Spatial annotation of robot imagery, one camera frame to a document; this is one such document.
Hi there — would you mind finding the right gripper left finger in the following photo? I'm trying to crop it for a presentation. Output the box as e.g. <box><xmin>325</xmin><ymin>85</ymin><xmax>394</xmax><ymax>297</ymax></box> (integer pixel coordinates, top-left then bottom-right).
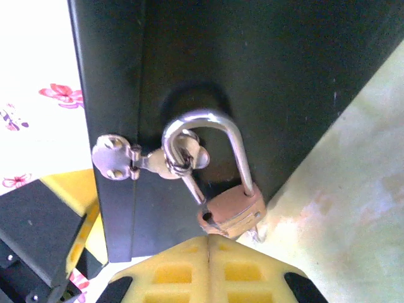
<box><xmin>94</xmin><ymin>235</ymin><xmax>210</xmax><ymax>303</ymax></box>

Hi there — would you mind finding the starry night painted black box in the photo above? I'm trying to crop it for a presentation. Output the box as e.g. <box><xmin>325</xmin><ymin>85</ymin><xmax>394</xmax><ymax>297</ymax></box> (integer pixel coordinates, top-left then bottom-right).
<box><xmin>66</xmin><ymin>0</ymin><xmax>404</xmax><ymax>264</ymax></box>

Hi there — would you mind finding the silver metal box hasp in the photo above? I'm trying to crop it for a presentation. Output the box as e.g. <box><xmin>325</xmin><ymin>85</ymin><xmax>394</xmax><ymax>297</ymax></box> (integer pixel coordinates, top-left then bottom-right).
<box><xmin>91</xmin><ymin>129</ymin><xmax>211</xmax><ymax>182</ymax></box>

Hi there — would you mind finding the small brass padlock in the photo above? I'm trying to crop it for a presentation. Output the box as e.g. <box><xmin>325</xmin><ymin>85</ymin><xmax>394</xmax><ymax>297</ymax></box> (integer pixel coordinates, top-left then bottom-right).
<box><xmin>161</xmin><ymin>109</ymin><xmax>265</xmax><ymax>239</ymax></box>

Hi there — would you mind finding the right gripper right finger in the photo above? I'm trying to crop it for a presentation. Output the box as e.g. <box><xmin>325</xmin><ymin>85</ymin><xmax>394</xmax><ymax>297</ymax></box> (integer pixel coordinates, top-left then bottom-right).
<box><xmin>208</xmin><ymin>235</ymin><xmax>330</xmax><ymax>303</ymax></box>

